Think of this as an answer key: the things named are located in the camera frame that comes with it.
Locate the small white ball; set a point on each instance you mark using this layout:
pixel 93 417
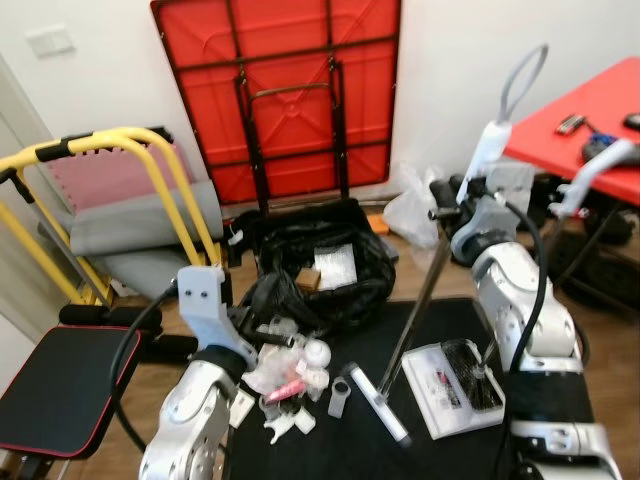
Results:
pixel 317 352

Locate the red folded table black legs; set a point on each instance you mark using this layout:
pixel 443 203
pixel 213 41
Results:
pixel 200 110

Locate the white wall switch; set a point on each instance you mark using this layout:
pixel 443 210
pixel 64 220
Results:
pixel 50 40

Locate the black floor mat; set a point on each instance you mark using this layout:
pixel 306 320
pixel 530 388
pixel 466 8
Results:
pixel 340 460

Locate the bin with black bag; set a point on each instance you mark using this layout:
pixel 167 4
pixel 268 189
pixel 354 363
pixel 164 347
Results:
pixel 280 240

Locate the white paper tag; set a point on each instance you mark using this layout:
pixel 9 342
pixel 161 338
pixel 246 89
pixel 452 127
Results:
pixel 241 408

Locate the black foam roller bar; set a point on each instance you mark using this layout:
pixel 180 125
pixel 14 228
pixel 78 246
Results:
pixel 90 318

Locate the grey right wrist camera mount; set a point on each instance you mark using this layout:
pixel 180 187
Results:
pixel 512 185

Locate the grey plastic piece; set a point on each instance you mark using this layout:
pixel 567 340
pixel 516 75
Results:
pixel 340 397

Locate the pink foam mat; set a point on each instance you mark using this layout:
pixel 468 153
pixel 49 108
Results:
pixel 100 180

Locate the small brown cardboard box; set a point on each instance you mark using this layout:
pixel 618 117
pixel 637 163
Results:
pixel 310 280

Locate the grey foam mat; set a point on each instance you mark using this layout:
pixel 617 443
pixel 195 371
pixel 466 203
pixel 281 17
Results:
pixel 130 235

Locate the yellow metal frame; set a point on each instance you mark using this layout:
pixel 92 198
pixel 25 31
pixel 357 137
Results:
pixel 110 138

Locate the white bubble wrap sheet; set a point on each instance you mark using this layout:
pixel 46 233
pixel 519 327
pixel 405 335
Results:
pixel 337 268

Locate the grey metal pole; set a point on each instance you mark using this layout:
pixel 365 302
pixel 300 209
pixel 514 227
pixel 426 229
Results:
pixel 10 177

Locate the small silver brown item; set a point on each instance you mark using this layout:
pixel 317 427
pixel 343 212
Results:
pixel 570 124

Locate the red plastic table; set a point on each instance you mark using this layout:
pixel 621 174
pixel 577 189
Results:
pixel 600 100

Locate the short black bench pad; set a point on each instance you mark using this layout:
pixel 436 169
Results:
pixel 60 390

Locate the black weight plate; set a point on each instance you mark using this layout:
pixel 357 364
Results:
pixel 615 280

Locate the blue black gadget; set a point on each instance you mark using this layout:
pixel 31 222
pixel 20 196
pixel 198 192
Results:
pixel 602 146

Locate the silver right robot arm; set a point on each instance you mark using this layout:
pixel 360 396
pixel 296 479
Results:
pixel 520 300

